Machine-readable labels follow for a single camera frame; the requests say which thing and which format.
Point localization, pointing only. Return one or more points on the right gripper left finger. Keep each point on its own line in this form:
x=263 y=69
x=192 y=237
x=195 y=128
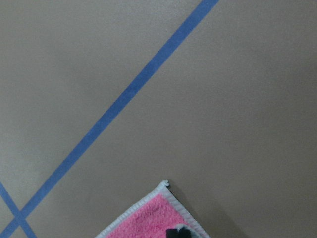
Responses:
x=172 y=233

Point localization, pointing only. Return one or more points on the brown paper table cover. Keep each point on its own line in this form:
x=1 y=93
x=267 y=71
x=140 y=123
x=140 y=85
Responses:
x=230 y=119

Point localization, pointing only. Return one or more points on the pink towel with grey back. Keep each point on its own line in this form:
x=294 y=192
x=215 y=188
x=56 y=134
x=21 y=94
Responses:
x=151 y=216

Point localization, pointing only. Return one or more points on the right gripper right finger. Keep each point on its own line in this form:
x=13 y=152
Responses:
x=184 y=233

